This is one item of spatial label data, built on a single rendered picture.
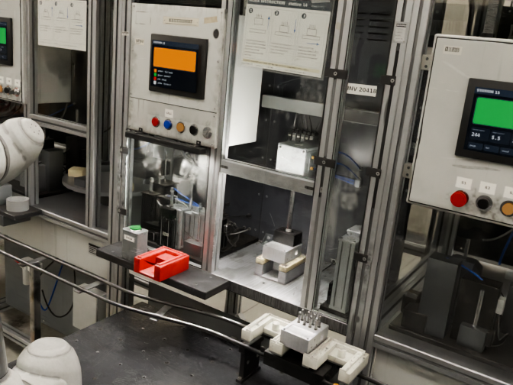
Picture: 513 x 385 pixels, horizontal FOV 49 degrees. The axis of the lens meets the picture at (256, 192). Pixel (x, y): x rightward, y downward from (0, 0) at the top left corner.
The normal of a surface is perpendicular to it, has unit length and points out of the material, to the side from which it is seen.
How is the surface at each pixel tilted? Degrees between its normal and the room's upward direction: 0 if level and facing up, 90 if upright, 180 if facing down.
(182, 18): 90
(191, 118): 90
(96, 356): 0
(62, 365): 60
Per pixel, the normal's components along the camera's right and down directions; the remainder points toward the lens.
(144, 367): 0.10, -0.96
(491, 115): -0.55, 0.17
